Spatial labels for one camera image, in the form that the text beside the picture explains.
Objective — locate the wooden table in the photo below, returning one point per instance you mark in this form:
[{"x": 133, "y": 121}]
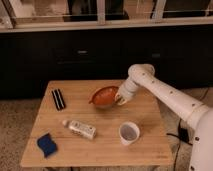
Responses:
[{"x": 106, "y": 149}]

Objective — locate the white cup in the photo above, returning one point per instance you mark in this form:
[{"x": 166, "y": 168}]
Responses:
[{"x": 129, "y": 132}]

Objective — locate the orange ceramic bowl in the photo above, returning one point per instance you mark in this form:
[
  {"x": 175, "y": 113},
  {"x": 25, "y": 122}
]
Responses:
[{"x": 105, "y": 97}]

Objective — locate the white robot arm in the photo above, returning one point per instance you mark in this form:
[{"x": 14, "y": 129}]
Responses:
[{"x": 194, "y": 112}]

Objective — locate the white plastic bottle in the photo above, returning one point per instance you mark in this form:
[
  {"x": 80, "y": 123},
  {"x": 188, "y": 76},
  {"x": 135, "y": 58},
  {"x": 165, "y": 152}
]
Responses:
[{"x": 82, "y": 129}]

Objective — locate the blue sponge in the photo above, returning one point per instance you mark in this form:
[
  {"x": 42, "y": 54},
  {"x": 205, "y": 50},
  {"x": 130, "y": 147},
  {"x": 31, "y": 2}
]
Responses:
[{"x": 47, "y": 145}]

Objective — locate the black striped rectangular block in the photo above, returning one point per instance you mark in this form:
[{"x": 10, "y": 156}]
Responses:
[{"x": 58, "y": 99}]

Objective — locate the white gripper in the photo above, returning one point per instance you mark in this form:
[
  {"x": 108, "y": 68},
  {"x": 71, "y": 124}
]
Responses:
[{"x": 126, "y": 92}]

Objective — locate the black cabinet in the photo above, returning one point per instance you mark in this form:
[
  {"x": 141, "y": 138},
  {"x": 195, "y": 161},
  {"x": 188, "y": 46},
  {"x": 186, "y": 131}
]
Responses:
[{"x": 182, "y": 56}]

